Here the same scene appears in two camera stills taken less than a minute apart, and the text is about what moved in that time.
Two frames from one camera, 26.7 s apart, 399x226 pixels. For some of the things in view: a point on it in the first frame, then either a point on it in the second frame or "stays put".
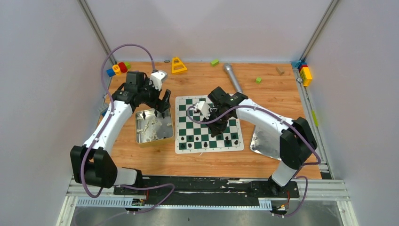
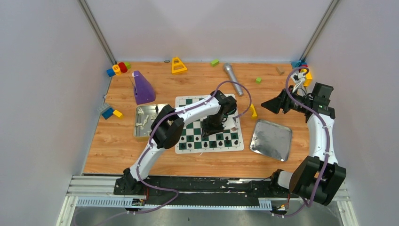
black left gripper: x=158 y=99 to x=212 y=125
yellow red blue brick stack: x=305 y=71 stays put
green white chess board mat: x=193 y=138 stays put
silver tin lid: x=266 y=143 stays put
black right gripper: x=216 y=128 to x=283 y=101
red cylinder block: x=123 y=67 stays put
